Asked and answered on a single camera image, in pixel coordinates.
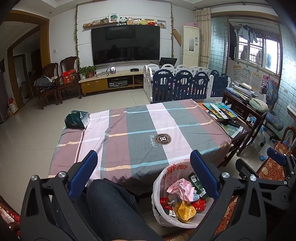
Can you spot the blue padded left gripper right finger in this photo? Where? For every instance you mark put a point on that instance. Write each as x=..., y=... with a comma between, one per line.
x=207, y=173

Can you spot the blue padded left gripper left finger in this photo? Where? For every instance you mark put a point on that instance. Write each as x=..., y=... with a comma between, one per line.
x=80, y=173

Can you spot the dark green bag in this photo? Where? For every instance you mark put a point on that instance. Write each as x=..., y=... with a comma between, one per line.
x=198, y=186

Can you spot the yellow snack bag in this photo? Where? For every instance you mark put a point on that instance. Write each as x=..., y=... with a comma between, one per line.
x=184, y=211

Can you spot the pink plastic bag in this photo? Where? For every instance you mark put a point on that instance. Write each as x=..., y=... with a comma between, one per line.
x=183, y=188

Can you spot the red white foil package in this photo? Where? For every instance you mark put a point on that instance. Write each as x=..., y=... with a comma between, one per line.
x=199, y=205

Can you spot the person's leg in jeans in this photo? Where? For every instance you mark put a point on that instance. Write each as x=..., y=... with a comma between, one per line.
x=115, y=213

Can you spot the red orange snack packet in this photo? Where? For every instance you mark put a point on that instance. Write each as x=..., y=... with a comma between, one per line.
x=166, y=203

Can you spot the dark green gift box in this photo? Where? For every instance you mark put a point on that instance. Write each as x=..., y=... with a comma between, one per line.
x=77, y=119

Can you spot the pink grey plaid tablecloth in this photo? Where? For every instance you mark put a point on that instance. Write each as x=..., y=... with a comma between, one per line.
x=135, y=144

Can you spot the navy white baby fence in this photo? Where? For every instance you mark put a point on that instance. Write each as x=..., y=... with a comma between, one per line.
x=169, y=83

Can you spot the dark wooden armchair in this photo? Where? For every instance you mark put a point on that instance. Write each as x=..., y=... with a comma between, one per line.
x=51, y=83

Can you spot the red gift box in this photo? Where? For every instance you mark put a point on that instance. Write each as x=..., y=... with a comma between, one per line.
x=69, y=76

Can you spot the green potted plant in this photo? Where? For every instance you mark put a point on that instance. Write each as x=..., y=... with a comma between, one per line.
x=87, y=71

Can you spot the yellow wooden TV cabinet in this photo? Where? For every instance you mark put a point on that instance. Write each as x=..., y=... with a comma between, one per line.
x=113, y=81

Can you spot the white standing air conditioner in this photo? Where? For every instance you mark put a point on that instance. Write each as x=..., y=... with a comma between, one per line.
x=190, y=47

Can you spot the black flat screen television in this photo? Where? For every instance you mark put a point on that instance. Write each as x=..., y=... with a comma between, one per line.
x=125, y=43

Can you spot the beige curtain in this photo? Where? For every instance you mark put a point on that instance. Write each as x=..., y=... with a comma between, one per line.
x=203, y=19

